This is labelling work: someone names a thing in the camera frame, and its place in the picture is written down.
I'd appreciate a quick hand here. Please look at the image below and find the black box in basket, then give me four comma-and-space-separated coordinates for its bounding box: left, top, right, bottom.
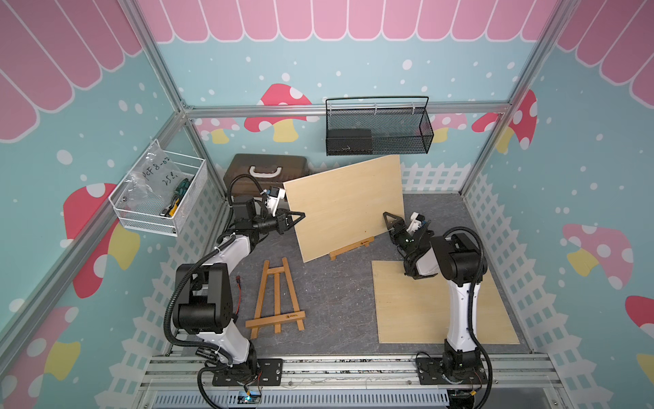
325, 129, 373, 156

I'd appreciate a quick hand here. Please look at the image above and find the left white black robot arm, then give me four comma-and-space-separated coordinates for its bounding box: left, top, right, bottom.
163, 174, 305, 385

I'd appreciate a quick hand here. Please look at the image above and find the black mounting plate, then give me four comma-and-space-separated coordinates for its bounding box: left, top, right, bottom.
415, 355, 488, 387
212, 359, 284, 387

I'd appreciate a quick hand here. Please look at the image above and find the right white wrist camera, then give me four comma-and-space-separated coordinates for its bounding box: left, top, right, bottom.
407, 212, 426, 235

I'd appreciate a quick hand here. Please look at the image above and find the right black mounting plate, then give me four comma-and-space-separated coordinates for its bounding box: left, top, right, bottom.
415, 355, 488, 387

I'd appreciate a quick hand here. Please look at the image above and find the clear plastic labelled bag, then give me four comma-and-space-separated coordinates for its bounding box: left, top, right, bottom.
122, 142, 187, 213

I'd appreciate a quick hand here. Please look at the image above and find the black mesh wall basket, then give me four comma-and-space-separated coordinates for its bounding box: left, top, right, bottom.
325, 95, 434, 155

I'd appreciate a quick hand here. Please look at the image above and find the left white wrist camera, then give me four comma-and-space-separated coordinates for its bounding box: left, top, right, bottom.
262, 187, 286, 216

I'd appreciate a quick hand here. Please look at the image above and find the wooden easel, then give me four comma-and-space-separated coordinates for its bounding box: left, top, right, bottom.
329, 237, 375, 261
245, 257, 307, 340

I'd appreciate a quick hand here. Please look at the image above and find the white wire wall basket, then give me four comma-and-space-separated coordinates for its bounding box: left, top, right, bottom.
109, 141, 208, 237

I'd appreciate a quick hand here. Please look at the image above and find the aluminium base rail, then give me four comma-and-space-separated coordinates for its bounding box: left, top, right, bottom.
134, 354, 572, 409

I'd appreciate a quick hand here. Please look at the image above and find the plywood board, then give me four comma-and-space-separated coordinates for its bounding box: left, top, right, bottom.
284, 155, 405, 262
371, 261, 519, 345

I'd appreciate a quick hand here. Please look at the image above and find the brown lid storage box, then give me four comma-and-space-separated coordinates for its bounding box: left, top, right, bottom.
223, 153, 311, 189

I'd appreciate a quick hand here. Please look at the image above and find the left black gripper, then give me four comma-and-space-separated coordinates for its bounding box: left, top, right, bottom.
251, 208, 304, 236

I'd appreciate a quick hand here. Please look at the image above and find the green circuit board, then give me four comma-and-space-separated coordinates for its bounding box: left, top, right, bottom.
237, 391, 262, 405

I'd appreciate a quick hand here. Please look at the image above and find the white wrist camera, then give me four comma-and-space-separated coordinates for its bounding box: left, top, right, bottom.
262, 187, 286, 216
407, 212, 426, 235

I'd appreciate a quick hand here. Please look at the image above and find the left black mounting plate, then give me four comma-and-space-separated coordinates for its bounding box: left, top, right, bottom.
212, 359, 284, 387

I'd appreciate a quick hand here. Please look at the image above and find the green yellow screwdriver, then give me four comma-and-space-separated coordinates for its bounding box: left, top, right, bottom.
159, 178, 192, 217

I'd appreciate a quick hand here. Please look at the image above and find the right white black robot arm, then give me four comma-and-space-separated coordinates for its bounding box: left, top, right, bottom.
383, 211, 492, 384

